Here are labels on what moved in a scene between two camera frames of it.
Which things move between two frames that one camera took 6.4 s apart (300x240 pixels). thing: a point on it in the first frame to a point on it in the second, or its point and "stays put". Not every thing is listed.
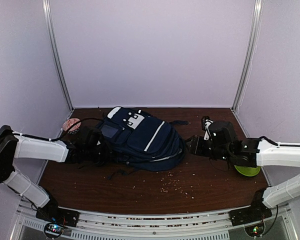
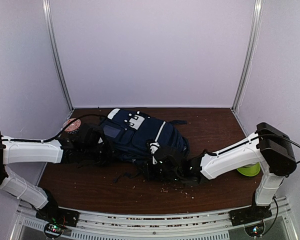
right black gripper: x=195 y=148 to x=148 y=173
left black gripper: x=109 y=155 stays put
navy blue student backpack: x=138 y=139 stays put
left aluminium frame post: x=48 y=17 stays put
